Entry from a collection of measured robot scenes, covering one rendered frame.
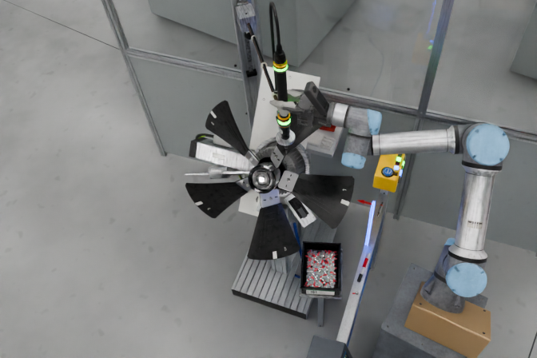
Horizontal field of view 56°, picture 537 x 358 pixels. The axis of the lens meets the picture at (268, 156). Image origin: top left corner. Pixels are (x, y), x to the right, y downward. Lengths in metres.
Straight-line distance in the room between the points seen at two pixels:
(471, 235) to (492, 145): 0.29
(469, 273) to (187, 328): 1.86
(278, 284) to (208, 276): 0.45
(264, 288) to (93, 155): 1.71
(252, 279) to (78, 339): 1.06
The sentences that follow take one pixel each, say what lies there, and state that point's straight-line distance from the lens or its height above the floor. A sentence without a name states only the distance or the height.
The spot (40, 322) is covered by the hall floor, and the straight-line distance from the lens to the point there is 3.44.
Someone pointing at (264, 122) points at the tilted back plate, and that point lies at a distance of 2.28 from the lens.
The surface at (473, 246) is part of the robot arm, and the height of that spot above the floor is 1.43.
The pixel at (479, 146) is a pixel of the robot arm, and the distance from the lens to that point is 1.62.
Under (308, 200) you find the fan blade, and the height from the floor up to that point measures 1.17.
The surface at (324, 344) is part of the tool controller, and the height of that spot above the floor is 1.24.
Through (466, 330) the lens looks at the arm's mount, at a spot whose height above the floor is 1.20.
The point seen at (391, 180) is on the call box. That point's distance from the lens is 2.24.
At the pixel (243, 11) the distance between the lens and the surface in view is 2.22.
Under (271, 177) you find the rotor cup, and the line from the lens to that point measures 2.02.
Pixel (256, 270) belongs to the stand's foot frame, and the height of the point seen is 0.06.
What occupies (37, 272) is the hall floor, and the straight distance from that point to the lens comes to 3.61.
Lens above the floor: 2.87
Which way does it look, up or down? 52 degrees down
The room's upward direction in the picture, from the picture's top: 7 degrees counter-clockwise
